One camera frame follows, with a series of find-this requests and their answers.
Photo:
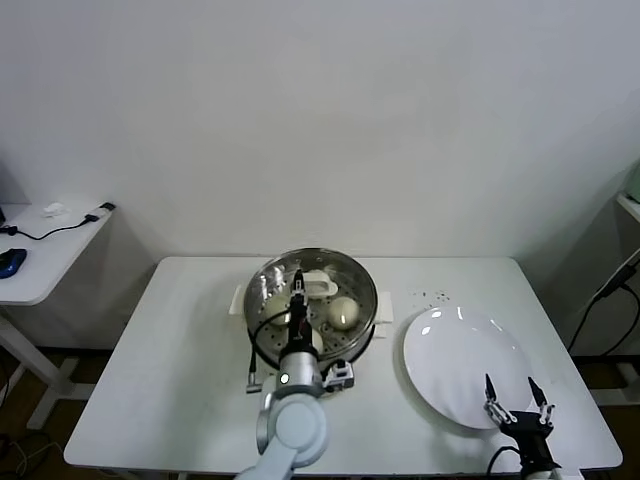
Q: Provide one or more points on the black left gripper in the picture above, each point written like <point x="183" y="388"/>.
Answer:
<point x="298" y="325"/>

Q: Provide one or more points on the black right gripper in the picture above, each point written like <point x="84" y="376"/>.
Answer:
<point x="530" y="435"/>

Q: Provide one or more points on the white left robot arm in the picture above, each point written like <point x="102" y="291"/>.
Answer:
<point x="295" y="425"/>

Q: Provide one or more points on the stainless steel steamer basket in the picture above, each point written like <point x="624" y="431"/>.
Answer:
<point x="385" y="306"/>

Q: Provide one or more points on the white round plate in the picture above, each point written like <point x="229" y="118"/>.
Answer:
<point x="450" y="370"/>

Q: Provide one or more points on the white electric cooker pot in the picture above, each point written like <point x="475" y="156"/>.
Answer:
<point x="381" y="331"/>

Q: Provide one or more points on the black and silver adapter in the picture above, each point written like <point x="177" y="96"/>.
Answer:
<point x="102" y="209"/>

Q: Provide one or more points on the white side desk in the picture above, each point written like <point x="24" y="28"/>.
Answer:
<point x="50" y="262"/>

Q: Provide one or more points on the pale green appliance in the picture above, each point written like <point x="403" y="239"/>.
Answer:
<point x="634" y="182"/>

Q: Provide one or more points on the small white crumpled object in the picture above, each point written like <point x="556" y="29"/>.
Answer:
<point x="54" y="210"/>

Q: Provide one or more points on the blue computer mouse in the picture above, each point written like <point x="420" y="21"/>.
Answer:
<point x="11" y="262"/>

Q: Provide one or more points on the grey left wrist camera module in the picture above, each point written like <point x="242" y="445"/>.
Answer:
<point x="340" y="376"/>

